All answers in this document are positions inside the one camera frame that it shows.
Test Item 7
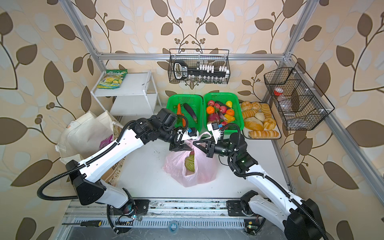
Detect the green cabbage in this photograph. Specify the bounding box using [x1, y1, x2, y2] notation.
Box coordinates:
[185, 154, 195, 172]

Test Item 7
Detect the green basket with fruit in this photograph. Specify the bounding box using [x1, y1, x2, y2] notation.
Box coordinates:
[203, 93, 245, 131]

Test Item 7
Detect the tray of bread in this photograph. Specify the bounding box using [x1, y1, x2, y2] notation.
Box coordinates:
[240, 101, 282, 140]

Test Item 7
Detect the white two-tier shelf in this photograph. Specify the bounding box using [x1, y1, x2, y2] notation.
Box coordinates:
[90, 71, 163, 116]

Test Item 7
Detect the black wire basket wall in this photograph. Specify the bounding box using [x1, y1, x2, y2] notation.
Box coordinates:
[264, 63, 335, 131]
[168, 48, 231, 88]

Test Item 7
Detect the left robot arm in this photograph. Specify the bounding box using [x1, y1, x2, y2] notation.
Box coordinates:
[37, 109, 199, 209]

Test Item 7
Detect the black wire basket back wall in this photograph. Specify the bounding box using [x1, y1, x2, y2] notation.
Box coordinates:
[168, 48, 231, 88]

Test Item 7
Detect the green basket with vegetables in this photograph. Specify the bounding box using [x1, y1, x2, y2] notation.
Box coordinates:
[167, 94, 204, 132]

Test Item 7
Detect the cream canvas tote bag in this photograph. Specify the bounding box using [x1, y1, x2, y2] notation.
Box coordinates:
[55, 111, 123, 164]

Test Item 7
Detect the black wire basket right wall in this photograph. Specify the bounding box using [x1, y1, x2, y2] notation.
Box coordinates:
[264, 63, 335, 131]

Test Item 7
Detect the orange carrot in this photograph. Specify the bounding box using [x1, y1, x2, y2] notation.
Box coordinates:
[177, 104, 182, 115]

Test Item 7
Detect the red-capped bottle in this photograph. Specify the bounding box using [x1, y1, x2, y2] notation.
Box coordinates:
[274, 87, 292, 112]

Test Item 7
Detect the yellow-green snack packet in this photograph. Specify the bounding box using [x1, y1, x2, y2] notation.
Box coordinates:
[97, 70, 128, 90]

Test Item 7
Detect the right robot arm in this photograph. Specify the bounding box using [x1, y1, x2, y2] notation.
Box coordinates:
[193, 123, 328, 240]

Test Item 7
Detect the purple eggplant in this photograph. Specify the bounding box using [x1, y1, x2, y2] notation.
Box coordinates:
[183, 103, 198, 124]

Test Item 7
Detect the magenta snack bag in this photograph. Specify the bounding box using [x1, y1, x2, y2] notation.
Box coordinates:
[99, 135, 114, 150]

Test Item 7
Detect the black-handled screwdriver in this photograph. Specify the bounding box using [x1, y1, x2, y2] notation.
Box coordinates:
[62, 220, 103, 228]

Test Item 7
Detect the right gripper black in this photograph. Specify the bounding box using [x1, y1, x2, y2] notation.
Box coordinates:
[194, 137, 237, 160]

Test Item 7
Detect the pink plastic grocery bag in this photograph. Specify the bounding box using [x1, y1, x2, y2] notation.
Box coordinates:
[163, 140, 218, 188]

